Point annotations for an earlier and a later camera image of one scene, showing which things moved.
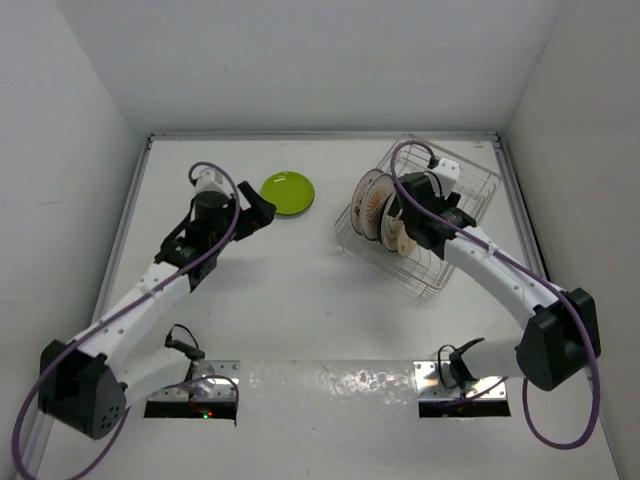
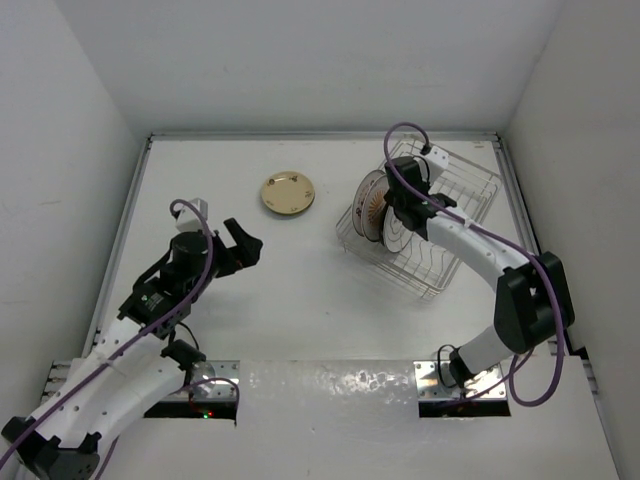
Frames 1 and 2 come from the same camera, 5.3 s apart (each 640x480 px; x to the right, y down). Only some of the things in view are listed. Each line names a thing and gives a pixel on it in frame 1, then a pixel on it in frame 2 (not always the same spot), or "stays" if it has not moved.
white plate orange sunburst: [376, 195] stays
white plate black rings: [390, 227] stays
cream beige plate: [406, 244] to [287, 193]
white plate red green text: [355, 213] stays
